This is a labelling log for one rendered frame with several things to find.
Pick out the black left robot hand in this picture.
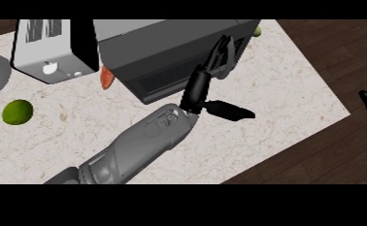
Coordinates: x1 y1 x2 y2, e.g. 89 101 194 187
178 35 257 123

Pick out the white toaster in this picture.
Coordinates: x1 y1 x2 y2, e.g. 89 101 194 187
11 18 103 85

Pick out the dark grey microwave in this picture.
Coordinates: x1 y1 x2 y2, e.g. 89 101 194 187
92 18 263 105

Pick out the grey round object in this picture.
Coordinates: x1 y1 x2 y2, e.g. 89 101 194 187
0 54 14 92

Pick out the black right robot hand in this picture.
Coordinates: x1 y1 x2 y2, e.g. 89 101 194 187
357 89 367 110

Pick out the green lime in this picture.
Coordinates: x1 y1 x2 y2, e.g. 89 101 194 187
2 99 36 126

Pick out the orange carrot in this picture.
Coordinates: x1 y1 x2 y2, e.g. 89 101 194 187
100 65 116 91

